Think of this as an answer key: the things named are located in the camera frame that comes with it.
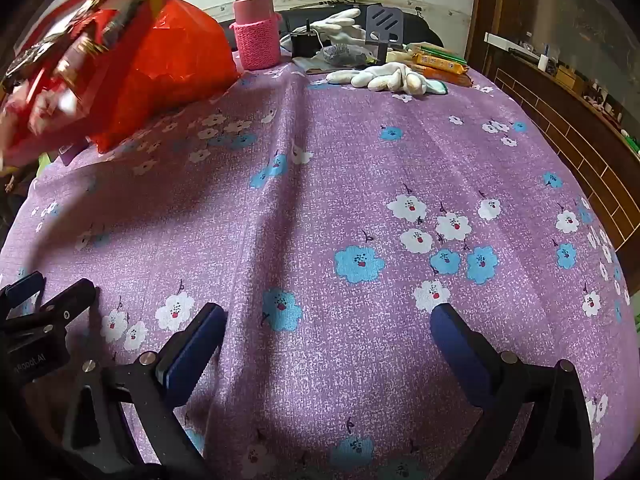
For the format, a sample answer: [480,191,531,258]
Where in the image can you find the red snack gift box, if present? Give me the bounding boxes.
[0,0,197,168]

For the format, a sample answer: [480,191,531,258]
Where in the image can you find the grey mesh pouch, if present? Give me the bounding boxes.
[320,44,373,67]

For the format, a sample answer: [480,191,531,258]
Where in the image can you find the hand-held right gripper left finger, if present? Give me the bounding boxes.
[62,302,228,480]

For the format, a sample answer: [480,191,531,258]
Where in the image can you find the yellow green snack packet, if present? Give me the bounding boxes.
[406,42,468,63]

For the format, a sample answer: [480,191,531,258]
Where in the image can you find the white work gloves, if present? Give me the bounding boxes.
[326,61,448,96]
[280,8,368,48]

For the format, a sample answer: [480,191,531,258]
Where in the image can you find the wooden cabinet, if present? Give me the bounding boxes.
[467,0,640,281]

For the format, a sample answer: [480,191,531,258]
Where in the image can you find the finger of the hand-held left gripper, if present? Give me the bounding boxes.
[2,278,97,335]
[0,271,47,318]

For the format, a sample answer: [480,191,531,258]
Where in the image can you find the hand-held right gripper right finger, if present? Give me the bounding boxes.
[430,304,596,480]

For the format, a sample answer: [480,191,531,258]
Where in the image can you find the pink bottle with knitted sleeve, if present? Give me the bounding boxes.
[229,0,283,71]

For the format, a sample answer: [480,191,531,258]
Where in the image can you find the red plastic bag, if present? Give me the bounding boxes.
[87,0,241,155]

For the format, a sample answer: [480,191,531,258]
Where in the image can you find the purple floral tablecloth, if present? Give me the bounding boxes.
[0,57,631,480]

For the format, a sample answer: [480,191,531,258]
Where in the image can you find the small black box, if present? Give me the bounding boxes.
[291,19,328,59]

